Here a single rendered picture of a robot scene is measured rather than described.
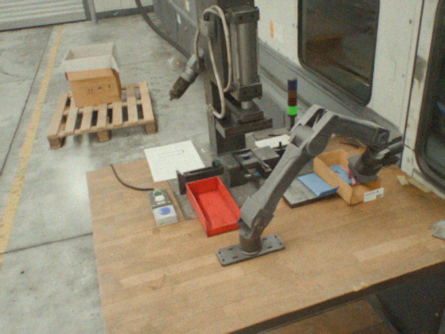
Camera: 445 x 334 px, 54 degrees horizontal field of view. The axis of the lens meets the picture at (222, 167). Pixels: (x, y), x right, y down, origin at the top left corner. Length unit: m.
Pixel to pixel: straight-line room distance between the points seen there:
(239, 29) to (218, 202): 0.58
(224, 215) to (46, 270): 1.66
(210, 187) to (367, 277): 0.64
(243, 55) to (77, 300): 1.72
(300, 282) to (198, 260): 0.30
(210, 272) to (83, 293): 1.49
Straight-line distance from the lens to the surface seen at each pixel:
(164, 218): 1.45
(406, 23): 1.78
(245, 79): 1.47
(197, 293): 1.22
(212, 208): 1.50
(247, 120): 1.50
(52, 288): 2.78
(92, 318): 2.52
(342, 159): 1.73
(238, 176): 1.60
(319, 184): 1.58
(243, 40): 1.44
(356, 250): 1.35
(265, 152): 1.65
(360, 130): 1.32
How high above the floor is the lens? 1.76
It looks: 30 degrees down
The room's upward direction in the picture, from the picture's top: 5 degrees counter-clockwise
